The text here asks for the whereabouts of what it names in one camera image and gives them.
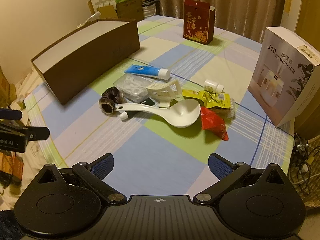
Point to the brown hair scrunchie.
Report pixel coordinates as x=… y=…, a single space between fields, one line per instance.
x=110 y=101

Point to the black fan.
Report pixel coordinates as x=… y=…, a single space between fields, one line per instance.
x=302 y=145

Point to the red snack packet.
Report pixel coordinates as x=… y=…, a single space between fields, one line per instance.
x=212 y=123

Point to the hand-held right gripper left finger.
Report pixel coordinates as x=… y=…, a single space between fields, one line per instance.
x=103 y=166

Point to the dark blue fuzzy cloth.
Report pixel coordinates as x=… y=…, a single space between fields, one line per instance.
x=7 y=225

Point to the white humidifier box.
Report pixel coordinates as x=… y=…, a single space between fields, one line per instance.
x=280 y=75

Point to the white pill bottle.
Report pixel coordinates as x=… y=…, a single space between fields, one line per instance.
x=212 y=85

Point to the red gift box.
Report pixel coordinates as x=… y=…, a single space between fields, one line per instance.
x=197 y=22

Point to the brown cardboard box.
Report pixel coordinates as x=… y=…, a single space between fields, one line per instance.
x=95 y=55

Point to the brown curtain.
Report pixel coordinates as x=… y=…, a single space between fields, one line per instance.
x=237 y=2

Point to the clear floss pick box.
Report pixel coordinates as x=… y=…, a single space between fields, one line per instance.
x=130 y=86

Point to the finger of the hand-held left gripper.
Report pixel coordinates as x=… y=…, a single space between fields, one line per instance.
x=11 y=115
x=37 y=133

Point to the white carved wooden panel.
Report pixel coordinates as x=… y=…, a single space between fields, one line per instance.
x=103 y=0

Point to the black and white bag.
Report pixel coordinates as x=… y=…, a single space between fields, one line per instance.
x=151 y=7

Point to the checked tablecloth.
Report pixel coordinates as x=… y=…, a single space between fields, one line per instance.
x=155 y=150

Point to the tan cardboard box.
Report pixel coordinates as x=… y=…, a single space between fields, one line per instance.
x=127 y=8

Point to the blue toothpaste tube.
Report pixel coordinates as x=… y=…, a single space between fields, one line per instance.
x=142 y=70

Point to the dark green lip gel tube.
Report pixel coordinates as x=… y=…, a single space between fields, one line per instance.
x=149 y=101

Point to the yellow sauce packet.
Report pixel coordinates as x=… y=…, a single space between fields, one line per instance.
x=212 y=98

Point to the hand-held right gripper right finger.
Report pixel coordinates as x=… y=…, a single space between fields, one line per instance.
x=218 y=166

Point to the white rice spoon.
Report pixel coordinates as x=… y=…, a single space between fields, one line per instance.
x=183 y=115

